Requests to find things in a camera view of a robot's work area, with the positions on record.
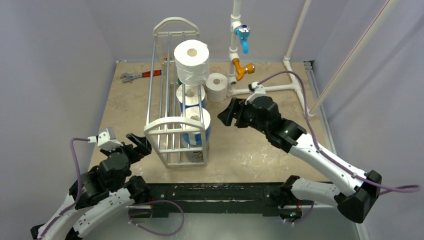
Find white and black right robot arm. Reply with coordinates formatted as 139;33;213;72
217;96;382;224

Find red handled pliers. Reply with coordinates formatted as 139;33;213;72
120;70;162;83

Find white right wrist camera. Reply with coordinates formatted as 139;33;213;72
245;81;267;105

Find unwrapped white paper roll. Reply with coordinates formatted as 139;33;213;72
174;39;210;86

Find blue white packaged roll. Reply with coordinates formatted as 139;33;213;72
176;84;199;114
182;106;211;146

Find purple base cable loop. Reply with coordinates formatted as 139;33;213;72
127;199;186;237

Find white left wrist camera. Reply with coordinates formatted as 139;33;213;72
88;127;124;152

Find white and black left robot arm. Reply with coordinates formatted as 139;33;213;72
30;128;152;240

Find white metal shelf rack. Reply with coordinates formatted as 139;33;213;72
143;16;208;168

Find blue white packaged roll front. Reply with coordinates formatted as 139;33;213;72
182;106;211;146

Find orange faucet valve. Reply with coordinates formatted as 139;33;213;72
232;58;255;82

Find grey paper roll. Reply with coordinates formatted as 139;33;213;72
185;145;204;163

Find white pvc pipe frame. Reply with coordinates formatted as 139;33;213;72
227;0;402;121

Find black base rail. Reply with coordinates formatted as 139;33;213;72
128;182;303;221

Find blue faucet valve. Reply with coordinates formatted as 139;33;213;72
234;24;251;54

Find blue white packaged roll back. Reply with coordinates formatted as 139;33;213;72
176;84;199;114

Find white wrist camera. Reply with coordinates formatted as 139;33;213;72
245;81;267;105
88;127;124;152

